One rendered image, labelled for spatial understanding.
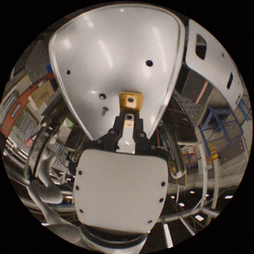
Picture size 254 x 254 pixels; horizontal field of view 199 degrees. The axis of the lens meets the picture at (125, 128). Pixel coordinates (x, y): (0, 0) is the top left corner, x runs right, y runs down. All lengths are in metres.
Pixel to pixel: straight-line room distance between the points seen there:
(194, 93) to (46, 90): 0.29
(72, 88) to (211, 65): 0.25
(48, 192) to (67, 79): 0.50
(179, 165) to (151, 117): 0.12
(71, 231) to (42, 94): 0.32
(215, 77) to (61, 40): 0.26
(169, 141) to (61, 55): 0.28
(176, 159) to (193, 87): 0.15
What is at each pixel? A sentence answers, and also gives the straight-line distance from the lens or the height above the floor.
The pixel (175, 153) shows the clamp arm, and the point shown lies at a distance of 0.17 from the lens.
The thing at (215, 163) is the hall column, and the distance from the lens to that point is 7.31.
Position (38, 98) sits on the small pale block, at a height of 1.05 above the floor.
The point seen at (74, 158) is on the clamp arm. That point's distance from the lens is 0.33.
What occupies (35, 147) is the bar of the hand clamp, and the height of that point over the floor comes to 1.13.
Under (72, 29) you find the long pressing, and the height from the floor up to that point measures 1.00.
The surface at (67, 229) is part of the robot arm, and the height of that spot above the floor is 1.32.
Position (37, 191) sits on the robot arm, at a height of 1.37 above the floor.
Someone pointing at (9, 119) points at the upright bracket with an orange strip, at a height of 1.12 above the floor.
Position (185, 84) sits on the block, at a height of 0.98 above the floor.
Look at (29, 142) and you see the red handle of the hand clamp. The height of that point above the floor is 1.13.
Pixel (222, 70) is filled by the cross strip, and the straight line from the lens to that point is 0.20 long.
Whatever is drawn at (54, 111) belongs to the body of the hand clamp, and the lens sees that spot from 0.21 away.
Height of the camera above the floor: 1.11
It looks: 36 degrees down
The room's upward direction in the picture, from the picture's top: 171 degrees counter-clockwise
